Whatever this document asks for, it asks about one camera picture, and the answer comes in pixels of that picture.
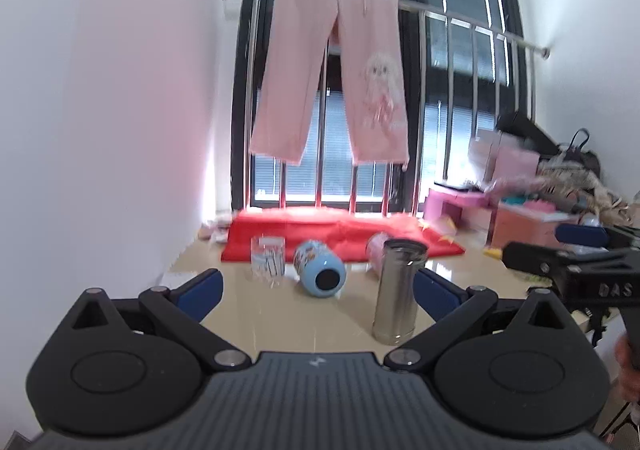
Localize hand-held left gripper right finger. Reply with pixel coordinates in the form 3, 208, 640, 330
384, 267, 577, 372

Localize pink storage box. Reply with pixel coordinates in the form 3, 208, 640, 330
491, 203, 568, 252

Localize black handbag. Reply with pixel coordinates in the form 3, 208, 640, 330
556, 128, 602, 178

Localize blue cartoon print cup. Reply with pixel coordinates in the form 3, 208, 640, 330
292, 239, 348, 299

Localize red cloth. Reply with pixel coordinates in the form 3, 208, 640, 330
221, 208, 464, 262

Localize clear printed glass cup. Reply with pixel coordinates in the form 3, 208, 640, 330
250, 235, 287, 282

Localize pink step stool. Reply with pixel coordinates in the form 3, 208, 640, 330
423, 182, 496, 232

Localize metal window railing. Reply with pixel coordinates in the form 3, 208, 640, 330
222, 0, 554, 222

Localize pink pants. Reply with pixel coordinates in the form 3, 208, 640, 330
249, 0, 411, 170

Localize person's right hand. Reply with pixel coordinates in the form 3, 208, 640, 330
615, 334, 640, 402

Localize pink cardboard box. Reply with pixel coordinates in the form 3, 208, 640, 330
467, 129, 542, 183

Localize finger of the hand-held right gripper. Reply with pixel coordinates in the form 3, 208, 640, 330
502, 241, 608, 282
555, 223, 613, 249

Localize stainless steel cup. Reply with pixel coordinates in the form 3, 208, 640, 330
371, 238, 429, 346

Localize pink cup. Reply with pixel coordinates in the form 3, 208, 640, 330
365, 231, 396, 275

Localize small white items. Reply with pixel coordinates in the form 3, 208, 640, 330
196, 216, 235, 245

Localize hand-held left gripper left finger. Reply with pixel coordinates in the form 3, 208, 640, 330
70, 269, 252, 372

